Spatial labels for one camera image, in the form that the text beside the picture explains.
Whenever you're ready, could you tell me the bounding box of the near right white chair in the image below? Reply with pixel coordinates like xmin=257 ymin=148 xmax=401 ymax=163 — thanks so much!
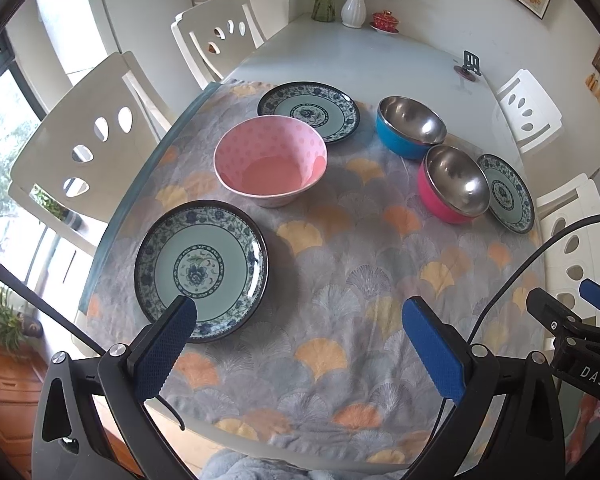
xmin=536 ymin=174 xmax=600 ymax=327

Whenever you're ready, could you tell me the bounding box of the white chair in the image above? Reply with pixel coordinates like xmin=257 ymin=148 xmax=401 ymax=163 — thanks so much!
xmin=171 ymin=0 xmax=266 ymax=90
xmin=8 ymin=51 xmax=176 ymax=256
xmin=496 ymin=68 xmax=562 ymax=156
xmin=536 ymin=174 xmax=600 ymax=327

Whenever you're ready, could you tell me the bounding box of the grey ginkgo-leaf tablecloth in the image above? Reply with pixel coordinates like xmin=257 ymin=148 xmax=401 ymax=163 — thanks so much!
xmin=80 ymin=81 xmax=544 ymax=466

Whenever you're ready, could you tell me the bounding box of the brown wooden cabinet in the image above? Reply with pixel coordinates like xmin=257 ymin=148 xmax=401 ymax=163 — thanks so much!
xmin=0 ymin=346 xmax=47 ymax=479

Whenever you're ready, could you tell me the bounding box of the potted green plant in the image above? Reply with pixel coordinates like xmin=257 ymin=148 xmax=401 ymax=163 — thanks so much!
xmin=0 ymin=287 xmax=40 ymax=356

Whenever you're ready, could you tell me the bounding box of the near blue patterned plate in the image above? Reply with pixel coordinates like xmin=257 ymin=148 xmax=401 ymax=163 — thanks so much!
xmin=134 ymin=200 xmax=270 ymax=344

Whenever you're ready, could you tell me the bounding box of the blue patterned plate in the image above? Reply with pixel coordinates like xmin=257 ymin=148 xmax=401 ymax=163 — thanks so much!
xmin=134 ymin=200 xmax=270 ymax=344
xmin=477 ymin=154 xmax=535 ymax=234
xmin=257 ymin=81 xmax=360 ymax=144

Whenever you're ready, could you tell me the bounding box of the right blue patterned plate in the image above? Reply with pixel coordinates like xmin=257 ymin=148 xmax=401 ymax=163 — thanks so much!
xmin=477 ymin=154 xmax=535 ymax=234

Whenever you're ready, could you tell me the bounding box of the pink steel-lined bowl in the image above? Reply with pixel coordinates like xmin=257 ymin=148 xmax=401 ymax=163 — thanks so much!
xmin=417 ymin=144 xmax=491 ymax=224

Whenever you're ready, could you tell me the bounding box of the far right white chair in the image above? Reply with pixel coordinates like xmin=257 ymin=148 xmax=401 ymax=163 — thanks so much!
xmin=496 ymin=68 xmax=562 ymax=156

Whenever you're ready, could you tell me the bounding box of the near left white chair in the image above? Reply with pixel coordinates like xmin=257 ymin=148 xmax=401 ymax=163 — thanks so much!
xmin=8 ymin=51 xmax=176 ymax=256

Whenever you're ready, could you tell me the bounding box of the blue steel-lined bowl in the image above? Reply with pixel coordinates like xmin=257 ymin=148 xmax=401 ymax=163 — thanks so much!
xmin=376 ymin=96 xmax=448 ymax=160

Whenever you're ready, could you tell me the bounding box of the pink ceramic bowl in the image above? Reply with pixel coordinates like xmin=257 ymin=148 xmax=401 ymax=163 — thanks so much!
xmin=213 ymin=115 xmax=328 ymax=208

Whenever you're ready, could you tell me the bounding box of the small black phone stand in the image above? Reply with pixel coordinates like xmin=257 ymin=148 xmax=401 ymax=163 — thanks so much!
xmin=454 ymin=50 xmax=481 ymax=81

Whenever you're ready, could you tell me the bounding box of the far blue patterned plate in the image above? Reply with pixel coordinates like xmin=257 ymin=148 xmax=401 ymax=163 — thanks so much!
xmin=257 ymin=81 xmax=360 ymax=144

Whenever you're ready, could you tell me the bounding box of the far left white chair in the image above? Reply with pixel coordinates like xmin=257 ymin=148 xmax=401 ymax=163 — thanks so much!
xmin=171 ymin=0 xmax=266 ymax=90

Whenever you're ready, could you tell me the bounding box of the red lidded pot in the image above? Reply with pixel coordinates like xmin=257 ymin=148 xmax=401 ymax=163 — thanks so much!
xmin=370 ymin=10 xmax=399 ymax=35

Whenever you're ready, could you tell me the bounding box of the white ribbed flower vase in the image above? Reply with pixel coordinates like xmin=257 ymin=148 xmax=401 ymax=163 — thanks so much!
xmin=340 ymin=0 xmax=366 ymax=29

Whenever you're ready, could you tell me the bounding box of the black cable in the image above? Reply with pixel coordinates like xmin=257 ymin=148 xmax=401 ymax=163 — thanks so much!
xmin=406 ymin=211 xmax=600 ymax=480

